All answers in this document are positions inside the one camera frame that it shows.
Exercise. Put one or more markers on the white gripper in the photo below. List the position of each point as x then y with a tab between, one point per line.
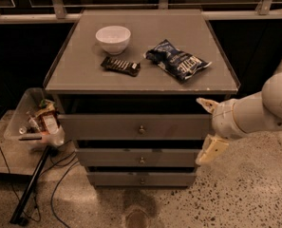
222	119

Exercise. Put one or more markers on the grey top drawer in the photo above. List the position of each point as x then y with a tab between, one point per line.
136	126

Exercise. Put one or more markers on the grey drawer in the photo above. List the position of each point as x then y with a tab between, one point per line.
136	126
141	176
149	153

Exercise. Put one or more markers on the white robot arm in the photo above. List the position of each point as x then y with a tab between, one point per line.
237	118

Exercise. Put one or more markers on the grey drawer cabinet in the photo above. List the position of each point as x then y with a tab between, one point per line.
79	84

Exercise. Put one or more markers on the grey bottom drawer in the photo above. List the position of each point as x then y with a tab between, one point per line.
141	176

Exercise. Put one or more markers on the grey middle drawer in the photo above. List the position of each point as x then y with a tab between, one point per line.
149	153

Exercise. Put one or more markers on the blue kettle chips bag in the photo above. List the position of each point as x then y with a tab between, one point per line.
179	64

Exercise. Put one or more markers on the dark striped snack bar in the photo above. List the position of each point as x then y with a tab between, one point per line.
121	66

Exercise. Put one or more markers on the white ceramic bowl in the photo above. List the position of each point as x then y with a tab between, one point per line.
113	39

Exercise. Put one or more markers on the brown labelled bottle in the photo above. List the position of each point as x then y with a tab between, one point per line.
49	119

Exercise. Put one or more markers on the clear plastic bin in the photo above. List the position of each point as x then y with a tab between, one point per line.
25	128

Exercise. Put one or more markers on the metal window railing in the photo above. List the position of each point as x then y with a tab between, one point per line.
140	7

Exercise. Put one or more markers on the black metal pole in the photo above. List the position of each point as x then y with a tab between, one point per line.
16	217

